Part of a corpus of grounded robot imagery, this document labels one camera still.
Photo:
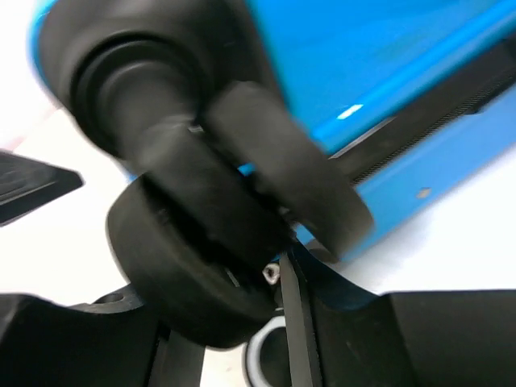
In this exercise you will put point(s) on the blue hard-shell suitcase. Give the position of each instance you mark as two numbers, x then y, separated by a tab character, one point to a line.
250	126

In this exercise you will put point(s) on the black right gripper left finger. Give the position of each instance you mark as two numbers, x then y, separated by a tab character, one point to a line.
115	341

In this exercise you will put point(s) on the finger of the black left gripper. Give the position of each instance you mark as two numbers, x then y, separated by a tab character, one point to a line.
28	184

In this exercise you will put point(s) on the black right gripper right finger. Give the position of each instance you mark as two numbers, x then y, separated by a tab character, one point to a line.
339	334

